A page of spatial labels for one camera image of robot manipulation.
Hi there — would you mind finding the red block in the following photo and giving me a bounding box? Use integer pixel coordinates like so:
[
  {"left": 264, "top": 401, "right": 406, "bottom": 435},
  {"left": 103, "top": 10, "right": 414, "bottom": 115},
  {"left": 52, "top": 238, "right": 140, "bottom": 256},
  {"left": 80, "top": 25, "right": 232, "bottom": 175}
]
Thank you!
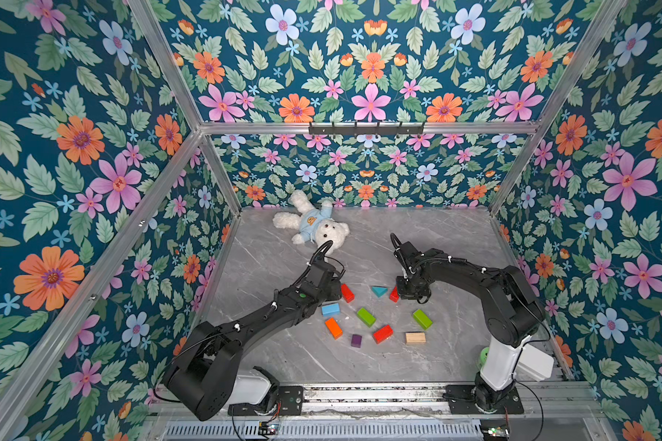
[
  {"left": 389, "top": 287, "right": 400, "bottom": 303},
  {"left": 341, "top": 284, "right": 355, "bottom": 303},
  {"left": 373, "top": 325, "right": 395, "bottom": 345}
]

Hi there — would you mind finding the light blue block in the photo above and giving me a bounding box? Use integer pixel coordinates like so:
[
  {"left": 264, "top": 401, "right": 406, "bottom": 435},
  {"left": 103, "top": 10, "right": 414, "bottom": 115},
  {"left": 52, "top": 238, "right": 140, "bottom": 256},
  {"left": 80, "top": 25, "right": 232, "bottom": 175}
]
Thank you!
[{"left": 321, "top": 303, "right": 340, "bottom": 317}]

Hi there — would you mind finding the green block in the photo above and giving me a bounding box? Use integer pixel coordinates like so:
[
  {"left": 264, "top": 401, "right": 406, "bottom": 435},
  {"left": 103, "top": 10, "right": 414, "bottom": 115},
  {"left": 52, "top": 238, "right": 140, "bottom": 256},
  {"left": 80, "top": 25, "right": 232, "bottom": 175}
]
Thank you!
[
  {"left": 412, "top": 309, "right": 433, "bottom": 331},
  {"left": 356, "top": 308, "right": 376, "bottom": 327}
]

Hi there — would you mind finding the teal triangle block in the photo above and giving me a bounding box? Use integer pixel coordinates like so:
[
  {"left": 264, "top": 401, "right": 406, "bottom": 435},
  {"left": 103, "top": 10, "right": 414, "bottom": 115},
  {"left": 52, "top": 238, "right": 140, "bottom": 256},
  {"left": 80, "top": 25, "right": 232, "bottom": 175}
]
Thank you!
[{"left": 371, "top": 286, "right": 388, "bottom": 298}]

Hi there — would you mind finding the natural wood block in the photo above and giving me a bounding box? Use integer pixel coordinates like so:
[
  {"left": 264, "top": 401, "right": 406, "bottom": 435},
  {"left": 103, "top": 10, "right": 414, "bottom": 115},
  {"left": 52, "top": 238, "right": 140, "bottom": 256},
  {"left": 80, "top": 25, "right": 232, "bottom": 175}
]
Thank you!
[{"left": 405, "top": 332, "right": 427, "bottom": 345}]

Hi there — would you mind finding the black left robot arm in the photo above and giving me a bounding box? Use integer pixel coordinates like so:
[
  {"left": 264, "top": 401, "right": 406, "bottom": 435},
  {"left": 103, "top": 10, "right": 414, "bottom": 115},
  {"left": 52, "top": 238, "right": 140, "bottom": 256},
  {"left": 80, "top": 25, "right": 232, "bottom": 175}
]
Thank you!
[{"left": 161, "top": 240, "right": 345, "bottom": 421}]

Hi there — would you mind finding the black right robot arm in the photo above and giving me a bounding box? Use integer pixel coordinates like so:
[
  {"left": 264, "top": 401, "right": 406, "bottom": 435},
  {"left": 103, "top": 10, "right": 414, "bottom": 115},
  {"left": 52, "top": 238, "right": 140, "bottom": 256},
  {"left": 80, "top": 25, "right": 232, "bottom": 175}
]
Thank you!
[{"left": 390, "top": 233, "right": 544, "bottom": 413}]

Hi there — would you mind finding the orange block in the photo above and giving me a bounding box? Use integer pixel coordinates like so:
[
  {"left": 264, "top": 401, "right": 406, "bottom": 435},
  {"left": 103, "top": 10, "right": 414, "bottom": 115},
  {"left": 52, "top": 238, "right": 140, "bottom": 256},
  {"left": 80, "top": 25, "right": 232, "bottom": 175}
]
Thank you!
[{"left": 325, "top": 318, "right": 343, "bottom": 340}]

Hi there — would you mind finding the white teddy bear blue shirt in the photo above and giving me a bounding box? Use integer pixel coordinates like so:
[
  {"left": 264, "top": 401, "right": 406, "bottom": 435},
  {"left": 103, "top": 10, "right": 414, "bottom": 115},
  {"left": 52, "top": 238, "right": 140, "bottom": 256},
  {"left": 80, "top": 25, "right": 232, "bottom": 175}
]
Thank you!
[{"left": 273, "top": 190, "right": 350, "bottom": 254}]

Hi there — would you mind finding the purple cube block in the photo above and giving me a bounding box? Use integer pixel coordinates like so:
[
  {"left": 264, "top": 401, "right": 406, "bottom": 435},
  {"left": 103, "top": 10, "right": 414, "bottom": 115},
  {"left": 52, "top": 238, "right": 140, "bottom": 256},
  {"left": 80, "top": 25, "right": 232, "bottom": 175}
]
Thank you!
[{"left": 350, "top": 334, "right": 362, "bottom": 348}]

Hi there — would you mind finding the left small circuit board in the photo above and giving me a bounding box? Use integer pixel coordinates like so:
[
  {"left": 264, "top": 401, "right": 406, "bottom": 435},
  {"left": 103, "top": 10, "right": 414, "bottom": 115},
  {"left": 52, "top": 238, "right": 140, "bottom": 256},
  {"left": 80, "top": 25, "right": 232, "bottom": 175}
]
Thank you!
[{"left": 257, "top": 421, "right": 281, "bottom": 438}]

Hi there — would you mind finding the small circuit board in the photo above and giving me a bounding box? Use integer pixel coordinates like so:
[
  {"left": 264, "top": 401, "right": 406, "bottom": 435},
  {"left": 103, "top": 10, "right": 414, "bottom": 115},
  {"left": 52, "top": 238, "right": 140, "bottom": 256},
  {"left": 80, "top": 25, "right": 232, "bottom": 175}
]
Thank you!
[
  {"left": 257, "top": 421, "right": 281, "bottom": 438},
  {"left": 480, "top": 423, "right": 510, "bottom": 441}
]

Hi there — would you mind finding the right small circuit board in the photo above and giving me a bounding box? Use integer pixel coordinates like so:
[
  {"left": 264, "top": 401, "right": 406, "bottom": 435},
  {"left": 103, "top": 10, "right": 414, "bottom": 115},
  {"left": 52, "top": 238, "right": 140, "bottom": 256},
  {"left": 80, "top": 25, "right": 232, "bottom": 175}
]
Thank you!
[{"left": 480, "top": 423, "right": 510, "bottom": 441}]

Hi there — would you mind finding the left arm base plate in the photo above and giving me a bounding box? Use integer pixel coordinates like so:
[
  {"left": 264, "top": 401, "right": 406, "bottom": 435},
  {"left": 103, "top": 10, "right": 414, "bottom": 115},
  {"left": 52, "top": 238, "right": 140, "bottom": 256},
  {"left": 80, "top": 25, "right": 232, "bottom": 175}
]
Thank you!
[{"left": 227, "top": 386, "right": 305, "bottom": 417}]

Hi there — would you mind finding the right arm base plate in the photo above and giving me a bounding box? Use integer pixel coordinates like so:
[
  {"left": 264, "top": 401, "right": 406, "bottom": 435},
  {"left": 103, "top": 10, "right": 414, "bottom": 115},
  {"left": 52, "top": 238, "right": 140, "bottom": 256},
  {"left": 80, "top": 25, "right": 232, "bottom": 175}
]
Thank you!
[{"left": 442, "top": 384, "right": 524, "bottom": 415}]

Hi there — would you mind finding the white vented cable duct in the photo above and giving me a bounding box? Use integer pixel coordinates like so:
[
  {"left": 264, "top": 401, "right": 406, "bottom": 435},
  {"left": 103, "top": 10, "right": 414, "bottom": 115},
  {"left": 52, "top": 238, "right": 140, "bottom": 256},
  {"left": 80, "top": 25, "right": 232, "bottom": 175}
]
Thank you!
[{"left": 164, "top": 420, "right": 483, "bottom": 440}]

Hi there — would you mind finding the black hook rail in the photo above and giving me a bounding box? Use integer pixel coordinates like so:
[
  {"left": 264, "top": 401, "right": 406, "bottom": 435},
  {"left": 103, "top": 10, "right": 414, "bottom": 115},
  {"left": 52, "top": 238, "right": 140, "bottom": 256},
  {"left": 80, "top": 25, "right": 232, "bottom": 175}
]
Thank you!
[{"left": 307, "top": 122, "right": 426, "bottom": 137}]

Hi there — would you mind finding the aluminium front rail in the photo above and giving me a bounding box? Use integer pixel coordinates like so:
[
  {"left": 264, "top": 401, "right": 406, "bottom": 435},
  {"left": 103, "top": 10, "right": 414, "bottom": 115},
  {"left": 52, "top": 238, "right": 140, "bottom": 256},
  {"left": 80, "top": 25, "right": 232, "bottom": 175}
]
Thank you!
[{"left": 286, "top": 381, "right": 605, "bottom": 420}]

